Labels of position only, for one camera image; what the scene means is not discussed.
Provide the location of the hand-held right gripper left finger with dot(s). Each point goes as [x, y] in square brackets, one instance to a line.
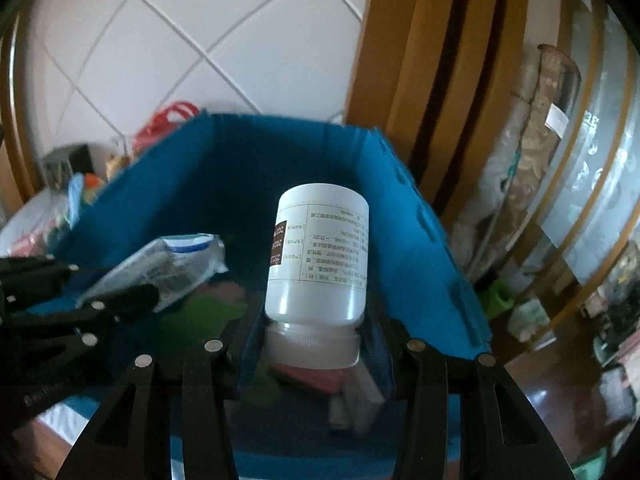
[250, 355]

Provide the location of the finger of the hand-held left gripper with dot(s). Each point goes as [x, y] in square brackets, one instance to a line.
[125, 300]
[40, 275]

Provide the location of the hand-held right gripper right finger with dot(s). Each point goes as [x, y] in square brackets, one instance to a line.
[376, 357]

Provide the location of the green plush toy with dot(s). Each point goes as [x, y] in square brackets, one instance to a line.
[210, 312]

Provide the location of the white blue plastic packet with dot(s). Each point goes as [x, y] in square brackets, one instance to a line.
[170, 260]

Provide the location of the blue felt storage box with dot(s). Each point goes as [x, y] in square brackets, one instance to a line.
[425, 260]

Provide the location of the white medicine bottle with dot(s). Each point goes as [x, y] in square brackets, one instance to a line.
[320, 260]

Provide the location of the grey cloth covered desktop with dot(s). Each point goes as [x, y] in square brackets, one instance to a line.
[62, 422]

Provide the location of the small white box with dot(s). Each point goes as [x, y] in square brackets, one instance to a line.
[357, 400]

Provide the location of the pink tissue pack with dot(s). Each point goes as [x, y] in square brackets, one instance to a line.
[310, 380]

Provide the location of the green plastic item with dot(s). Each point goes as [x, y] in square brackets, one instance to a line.
[499, 299]

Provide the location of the white green bag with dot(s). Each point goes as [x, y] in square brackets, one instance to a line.
[529, 320]

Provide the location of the red plastic basket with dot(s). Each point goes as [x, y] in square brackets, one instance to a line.
[170, 115]

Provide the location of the folded floral quilt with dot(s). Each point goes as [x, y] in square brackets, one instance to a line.
[530, 135]

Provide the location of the glass cabinet door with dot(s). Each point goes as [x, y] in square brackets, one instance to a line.
[600, 135]

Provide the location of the wooden door frame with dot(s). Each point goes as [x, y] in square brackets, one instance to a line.
[17, 150]
[400, 60]

